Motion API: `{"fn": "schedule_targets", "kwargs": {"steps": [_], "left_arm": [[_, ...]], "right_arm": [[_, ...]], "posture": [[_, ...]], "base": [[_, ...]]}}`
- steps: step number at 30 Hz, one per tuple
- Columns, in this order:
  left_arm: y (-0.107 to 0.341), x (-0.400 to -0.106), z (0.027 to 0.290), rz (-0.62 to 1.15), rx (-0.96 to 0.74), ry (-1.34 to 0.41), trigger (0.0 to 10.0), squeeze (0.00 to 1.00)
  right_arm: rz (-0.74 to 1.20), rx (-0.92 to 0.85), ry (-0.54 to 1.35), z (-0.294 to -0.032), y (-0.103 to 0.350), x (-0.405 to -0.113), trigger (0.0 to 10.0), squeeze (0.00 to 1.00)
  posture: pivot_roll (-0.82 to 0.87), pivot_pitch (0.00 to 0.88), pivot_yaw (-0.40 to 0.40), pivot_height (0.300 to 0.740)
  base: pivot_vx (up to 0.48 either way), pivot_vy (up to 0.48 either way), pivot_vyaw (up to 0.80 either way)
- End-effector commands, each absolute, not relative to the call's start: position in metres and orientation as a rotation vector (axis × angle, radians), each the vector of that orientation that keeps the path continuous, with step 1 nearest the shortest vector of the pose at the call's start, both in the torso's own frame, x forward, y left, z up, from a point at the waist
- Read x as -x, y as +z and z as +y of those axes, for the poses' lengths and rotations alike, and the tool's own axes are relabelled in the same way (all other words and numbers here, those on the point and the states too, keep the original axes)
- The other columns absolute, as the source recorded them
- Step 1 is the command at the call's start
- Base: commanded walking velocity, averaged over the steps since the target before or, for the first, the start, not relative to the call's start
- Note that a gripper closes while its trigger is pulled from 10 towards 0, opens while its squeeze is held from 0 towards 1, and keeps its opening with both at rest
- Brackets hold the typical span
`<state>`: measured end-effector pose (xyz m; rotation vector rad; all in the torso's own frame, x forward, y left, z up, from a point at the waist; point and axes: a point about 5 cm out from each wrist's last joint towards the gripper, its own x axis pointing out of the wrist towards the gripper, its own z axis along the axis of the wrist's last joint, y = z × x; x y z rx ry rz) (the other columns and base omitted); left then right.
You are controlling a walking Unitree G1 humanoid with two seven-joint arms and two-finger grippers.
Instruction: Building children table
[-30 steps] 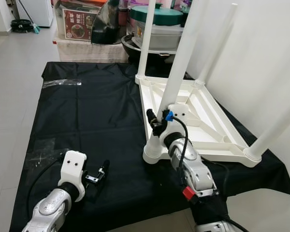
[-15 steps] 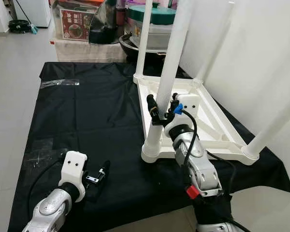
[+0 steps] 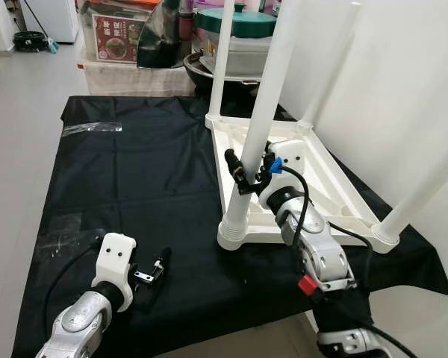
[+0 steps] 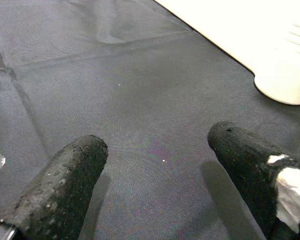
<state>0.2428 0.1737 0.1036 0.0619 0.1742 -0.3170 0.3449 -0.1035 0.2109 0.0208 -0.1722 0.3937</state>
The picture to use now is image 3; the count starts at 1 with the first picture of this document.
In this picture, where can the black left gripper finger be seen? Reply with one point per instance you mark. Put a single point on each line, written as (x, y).
(163, 262)

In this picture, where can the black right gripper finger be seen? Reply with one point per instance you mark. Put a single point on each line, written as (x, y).
(235, 165)

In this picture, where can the white plastic table top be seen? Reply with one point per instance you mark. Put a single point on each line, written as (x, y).
(336, 194)

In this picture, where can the black table cloth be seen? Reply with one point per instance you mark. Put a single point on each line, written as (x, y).
(149, 179)

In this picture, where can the crossed clear tape patch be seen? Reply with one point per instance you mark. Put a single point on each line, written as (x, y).
(67, 231)

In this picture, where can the black wok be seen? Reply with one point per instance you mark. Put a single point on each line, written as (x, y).
(194, 71)

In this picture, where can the clear plastic container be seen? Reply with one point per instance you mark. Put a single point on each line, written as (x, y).
(246, 56)

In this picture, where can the beige patterned cloth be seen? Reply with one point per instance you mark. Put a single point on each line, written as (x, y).
(134, 78)

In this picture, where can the green pot with lid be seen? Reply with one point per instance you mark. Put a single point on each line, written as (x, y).
(246, 22)

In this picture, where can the clear tape strip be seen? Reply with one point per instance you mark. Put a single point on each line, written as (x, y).
(93, 127)

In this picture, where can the black plastic bag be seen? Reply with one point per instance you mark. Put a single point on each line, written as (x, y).
(160, 37)

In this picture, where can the red printed food box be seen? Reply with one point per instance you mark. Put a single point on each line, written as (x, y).
(119, 37)

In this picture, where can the clear storage box orange lid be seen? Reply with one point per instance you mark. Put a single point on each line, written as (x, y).
(86, 26)

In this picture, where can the white appliance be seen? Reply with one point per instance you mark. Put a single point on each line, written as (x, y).
(52, 16)

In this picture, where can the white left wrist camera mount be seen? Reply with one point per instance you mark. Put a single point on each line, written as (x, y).
(116, 261)

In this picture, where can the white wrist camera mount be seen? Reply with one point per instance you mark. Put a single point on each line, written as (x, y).
(116, 261)
(291, 160)

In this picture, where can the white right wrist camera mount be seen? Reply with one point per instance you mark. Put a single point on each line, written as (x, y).
(291, 160)

